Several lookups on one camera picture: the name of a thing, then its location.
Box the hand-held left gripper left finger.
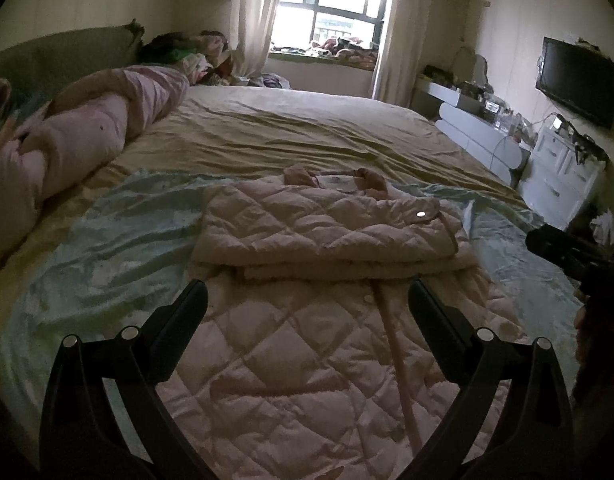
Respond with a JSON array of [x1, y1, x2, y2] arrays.
[[39, 278, 218, 480]]

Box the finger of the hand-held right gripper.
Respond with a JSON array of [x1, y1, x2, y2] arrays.
[[526, 230, 588, 277], [539, 222, 614, 262]]

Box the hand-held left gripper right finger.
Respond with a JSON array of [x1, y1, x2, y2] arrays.
[[408, 277, 576, 480]]

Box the pink quilted jacket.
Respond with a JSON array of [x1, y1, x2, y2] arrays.
[[152, 164, 535, 480]]

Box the pile of clothes by headboard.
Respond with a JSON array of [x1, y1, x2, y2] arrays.
[[138, 30, 250, 87]]

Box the pile of clothes on windowsill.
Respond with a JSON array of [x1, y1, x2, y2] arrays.
[[272, 36, 380, 66]]

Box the white crumpled cloth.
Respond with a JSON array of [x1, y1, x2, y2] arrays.
[[589, 210, 614, 242]]

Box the white drawer dresser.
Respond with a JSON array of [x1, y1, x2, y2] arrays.
[[518, 125, 610, 228]]

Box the teal floral bed sheet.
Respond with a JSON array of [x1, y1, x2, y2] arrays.
[[0, 169, 585, 411]]

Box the grey white vanity desk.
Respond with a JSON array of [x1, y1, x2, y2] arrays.
[[412, 65, 532, 186]]

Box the black flat television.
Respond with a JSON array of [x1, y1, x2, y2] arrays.
[[535, 36, 614, 131]]

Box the white rounded vanity mirror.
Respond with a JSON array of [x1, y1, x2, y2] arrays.
[[453, 46, 489, 87]]

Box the rolled pink duvet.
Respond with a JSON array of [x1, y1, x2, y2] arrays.
[[0, 64, 192, 273]]

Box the large bed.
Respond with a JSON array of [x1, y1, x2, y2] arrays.
[[0, 82, 588, 480]]

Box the white curtain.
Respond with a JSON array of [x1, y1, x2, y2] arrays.
[[371, 0, 435, 107], [227, 0, 290, 78]]

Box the green padded headboard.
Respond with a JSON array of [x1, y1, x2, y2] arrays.
[[0, 19, 146, 106]]

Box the window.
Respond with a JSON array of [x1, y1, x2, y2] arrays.
[[269, 0, 398, 61]]

